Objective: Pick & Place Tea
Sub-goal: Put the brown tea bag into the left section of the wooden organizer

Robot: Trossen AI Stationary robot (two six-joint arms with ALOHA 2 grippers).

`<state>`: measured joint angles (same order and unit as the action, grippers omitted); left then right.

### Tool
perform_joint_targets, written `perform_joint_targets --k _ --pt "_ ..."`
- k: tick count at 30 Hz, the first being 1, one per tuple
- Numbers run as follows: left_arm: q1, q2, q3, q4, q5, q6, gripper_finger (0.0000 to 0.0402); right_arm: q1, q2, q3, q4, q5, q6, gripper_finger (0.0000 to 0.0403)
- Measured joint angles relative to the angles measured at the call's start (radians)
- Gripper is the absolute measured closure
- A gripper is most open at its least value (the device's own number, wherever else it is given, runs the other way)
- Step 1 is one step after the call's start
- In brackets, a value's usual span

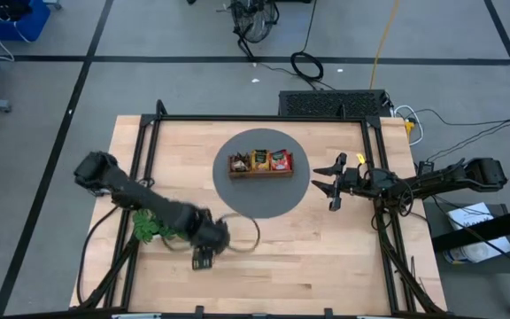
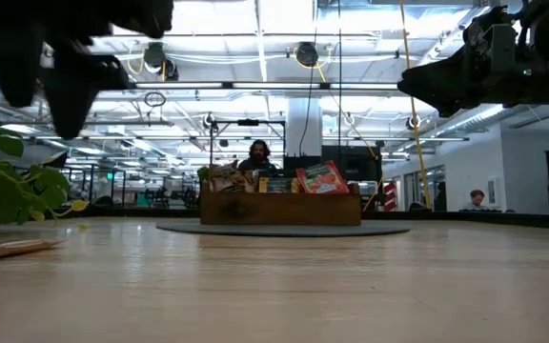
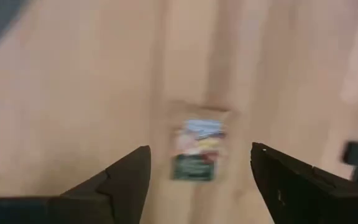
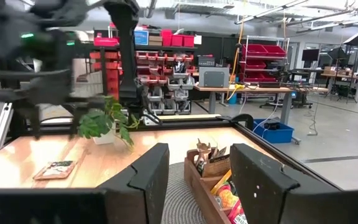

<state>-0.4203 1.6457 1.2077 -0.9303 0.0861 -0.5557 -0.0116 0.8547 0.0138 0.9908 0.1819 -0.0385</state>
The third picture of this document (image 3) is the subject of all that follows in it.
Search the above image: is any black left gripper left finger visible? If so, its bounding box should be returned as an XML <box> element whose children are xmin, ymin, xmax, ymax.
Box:
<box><xmin>50</xmin><ymin>144</ymin><xmax>152</xmax><ymax>224</ymax></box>

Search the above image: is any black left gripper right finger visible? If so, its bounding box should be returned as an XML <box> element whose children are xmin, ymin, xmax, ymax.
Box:
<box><xmin>250</xmin><ymin>142</ymin><xmax>358</xmax><ymax>224</ymax></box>

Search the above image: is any beige tea packet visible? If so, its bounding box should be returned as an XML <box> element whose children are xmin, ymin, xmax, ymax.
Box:
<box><xmin>168</xmin><ymin>101</ymin><xmax>231</xmax><ymax>182</ymax></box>

